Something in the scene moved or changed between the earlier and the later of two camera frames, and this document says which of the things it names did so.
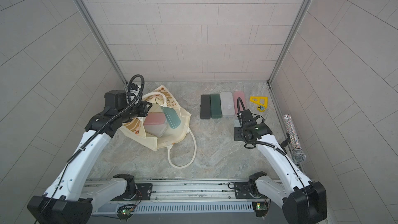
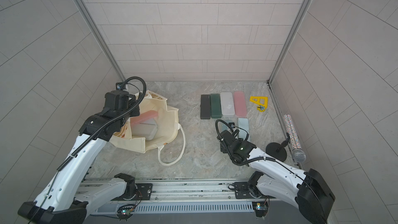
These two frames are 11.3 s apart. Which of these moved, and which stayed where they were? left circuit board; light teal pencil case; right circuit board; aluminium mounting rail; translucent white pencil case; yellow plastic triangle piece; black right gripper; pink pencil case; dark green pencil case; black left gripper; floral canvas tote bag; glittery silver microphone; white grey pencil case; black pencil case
Moved: light teal pencil case; black right gripper; floral canvas tote bag; translucent white pencil case; black left gripper
Stayed: pink pencil case; black pencil case; left circuit board; right circuit board; aluminium mounting rail; white grey pencil case; dark green pencil case; yellow plastic triangle piece; glittery silver microphone
